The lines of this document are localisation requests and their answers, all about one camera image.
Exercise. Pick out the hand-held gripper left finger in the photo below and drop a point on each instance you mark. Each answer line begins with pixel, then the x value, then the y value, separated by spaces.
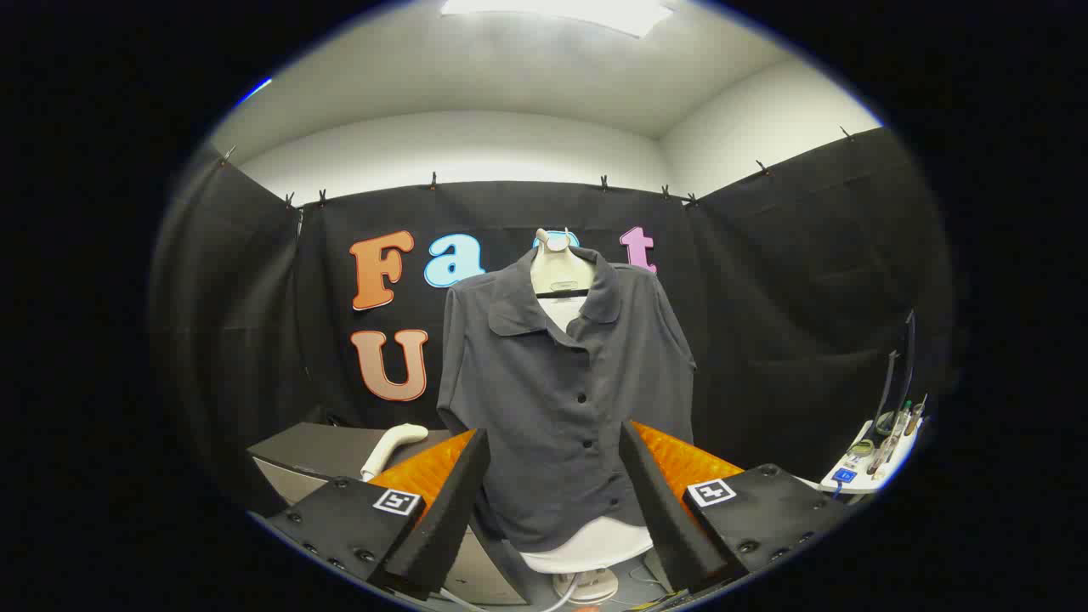
pixel 450 501

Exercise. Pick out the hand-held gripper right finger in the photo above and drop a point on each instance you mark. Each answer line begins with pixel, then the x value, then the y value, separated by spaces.
pixel 659 501

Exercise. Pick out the white garment steamer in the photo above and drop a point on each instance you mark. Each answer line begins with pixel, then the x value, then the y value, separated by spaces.
pixel 389 444

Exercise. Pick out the grey button shirt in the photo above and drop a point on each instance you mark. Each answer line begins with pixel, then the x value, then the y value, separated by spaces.
pixel 552 425

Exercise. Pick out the round mannequin base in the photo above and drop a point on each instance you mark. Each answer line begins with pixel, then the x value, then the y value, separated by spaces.
pixel 591 586

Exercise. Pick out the grey cabinet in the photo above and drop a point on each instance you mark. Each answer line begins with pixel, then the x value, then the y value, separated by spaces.
pixel 314 448

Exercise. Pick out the small blue device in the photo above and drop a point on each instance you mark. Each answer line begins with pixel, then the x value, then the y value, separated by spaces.
pixel 844 475

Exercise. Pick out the white mannequin torso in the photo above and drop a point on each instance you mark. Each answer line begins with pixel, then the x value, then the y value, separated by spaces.
pixel 561 270

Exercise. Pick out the ceiling light panel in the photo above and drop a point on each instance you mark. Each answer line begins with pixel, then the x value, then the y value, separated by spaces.
pixel 561 10

